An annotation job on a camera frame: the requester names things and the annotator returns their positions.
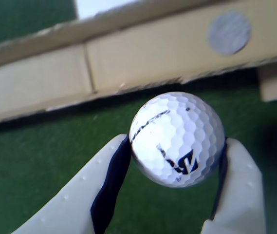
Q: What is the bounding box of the white golf ball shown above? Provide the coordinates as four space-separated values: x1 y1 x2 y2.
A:
129 92 226 189

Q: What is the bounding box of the brown cardboard strip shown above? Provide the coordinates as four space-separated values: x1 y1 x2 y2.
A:
0 0 277 128

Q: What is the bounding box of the small green turf piece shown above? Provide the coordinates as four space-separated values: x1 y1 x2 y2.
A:
0 0 78 49

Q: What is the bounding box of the gray round mark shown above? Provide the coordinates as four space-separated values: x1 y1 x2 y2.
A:
207 12 252 56

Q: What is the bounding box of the long green artificial turf mat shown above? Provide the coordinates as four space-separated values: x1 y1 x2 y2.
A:
0 65 277 234

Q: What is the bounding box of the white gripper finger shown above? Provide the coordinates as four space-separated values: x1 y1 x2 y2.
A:
13 133 131 234
201 137 267 234

